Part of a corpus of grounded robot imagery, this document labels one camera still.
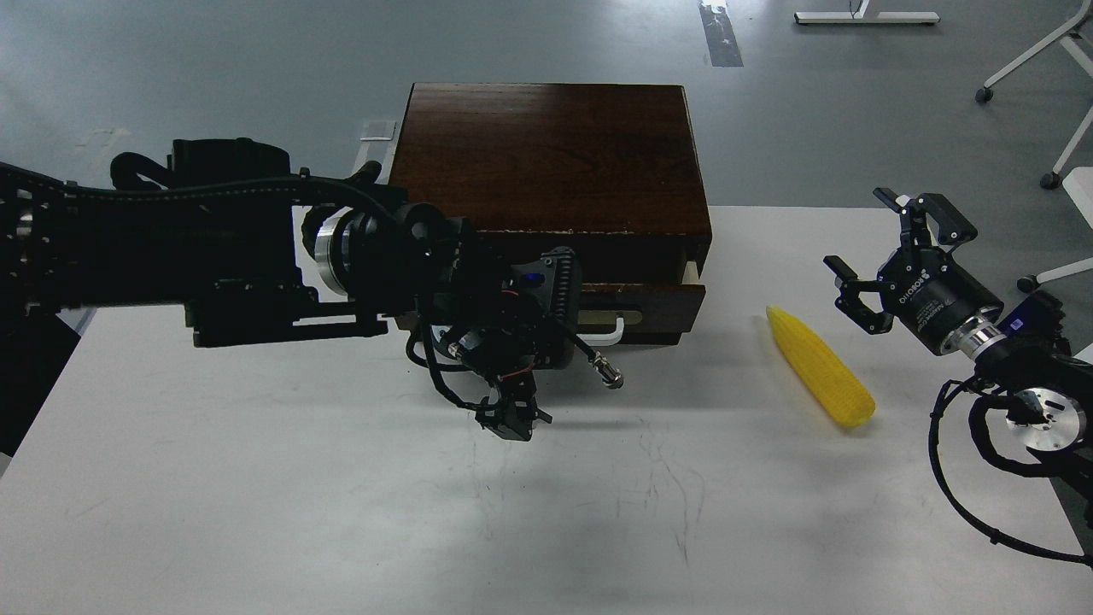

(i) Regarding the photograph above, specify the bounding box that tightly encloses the white stand base bar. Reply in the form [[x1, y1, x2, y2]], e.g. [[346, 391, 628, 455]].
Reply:
[[794, 1, 941, 25]]

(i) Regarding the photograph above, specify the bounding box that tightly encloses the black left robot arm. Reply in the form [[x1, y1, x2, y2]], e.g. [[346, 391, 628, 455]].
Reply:
[[1, 138, 621, 456]]

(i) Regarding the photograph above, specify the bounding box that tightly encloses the dark wooden cabinet box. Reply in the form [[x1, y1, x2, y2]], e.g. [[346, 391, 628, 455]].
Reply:
[[388, 82, 713, 284]]

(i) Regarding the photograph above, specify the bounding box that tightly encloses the yellow corn cob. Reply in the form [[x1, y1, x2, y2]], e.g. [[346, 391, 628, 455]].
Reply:
[[765, 305, 877, 429]]

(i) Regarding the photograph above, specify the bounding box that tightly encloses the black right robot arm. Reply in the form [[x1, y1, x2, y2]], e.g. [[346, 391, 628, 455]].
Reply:
[[823, 187, 1090, 567]]

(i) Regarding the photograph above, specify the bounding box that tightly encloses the wooden drawer with white handle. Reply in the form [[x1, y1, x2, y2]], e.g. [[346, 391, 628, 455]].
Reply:
[[577, 260, 706, 345]]

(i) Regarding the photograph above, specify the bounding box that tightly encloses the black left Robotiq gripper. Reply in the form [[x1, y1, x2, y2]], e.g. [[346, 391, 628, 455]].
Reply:
[[406, 218, 584, 442]]

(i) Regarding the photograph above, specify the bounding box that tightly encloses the white rolling chair base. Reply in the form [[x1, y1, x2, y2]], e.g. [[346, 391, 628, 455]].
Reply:
[[974, 0, 1093, 191]]

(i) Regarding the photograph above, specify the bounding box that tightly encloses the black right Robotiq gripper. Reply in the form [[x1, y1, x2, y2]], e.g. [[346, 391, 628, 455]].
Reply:
[[824, 188, 1003, 355]]

